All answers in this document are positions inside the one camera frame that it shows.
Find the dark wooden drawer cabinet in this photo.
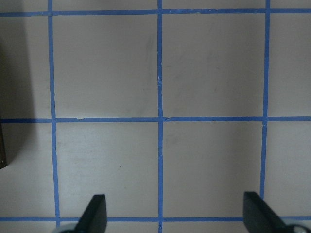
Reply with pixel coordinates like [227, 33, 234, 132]
[0, 125, 8, 169]

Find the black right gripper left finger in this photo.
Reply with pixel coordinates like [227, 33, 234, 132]
[73, 194, 107, 233]

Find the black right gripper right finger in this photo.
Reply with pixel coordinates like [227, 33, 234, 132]
[242, 192, 292, 233]

